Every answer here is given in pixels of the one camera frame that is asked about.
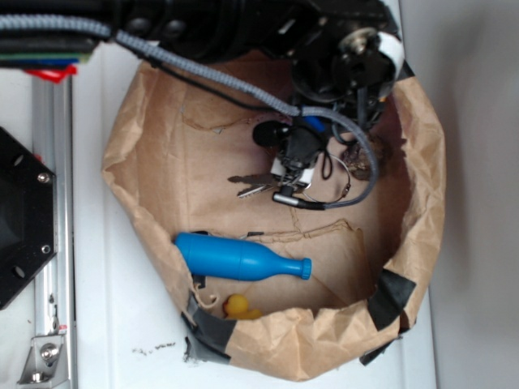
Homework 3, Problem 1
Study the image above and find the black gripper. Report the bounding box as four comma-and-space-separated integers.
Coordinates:
252, 121, 325, 187

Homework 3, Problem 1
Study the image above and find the silver key bunch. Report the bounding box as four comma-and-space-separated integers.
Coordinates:
227, 173, 311, 199

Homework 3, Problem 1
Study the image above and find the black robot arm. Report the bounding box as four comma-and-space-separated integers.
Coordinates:
1, 1, 404, 190

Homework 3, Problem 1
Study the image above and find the brown rock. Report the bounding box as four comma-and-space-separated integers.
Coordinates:
342, 134, 392, 181

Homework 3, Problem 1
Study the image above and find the brown paper bin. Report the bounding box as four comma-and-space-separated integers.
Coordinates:
102, 64, 446, 382

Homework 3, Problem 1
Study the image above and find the blue plastic bottle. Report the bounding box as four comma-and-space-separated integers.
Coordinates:
174, 233, 312, 281

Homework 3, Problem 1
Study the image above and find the yellow rubber duck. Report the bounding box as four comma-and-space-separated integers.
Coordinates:
223, 294, 263, 320

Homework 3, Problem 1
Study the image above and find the aluminium rail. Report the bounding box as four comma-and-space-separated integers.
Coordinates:
21, 79, 78, 388

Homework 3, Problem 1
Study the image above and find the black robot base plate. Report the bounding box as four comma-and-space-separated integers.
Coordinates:
1, 129, 55, 310

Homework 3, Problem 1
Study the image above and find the metal corner bracket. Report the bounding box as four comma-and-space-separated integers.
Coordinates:
16, 335, 68, 388

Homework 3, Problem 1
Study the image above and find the grey braided cable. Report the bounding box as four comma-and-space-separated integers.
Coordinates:
0, 13, 380, 211

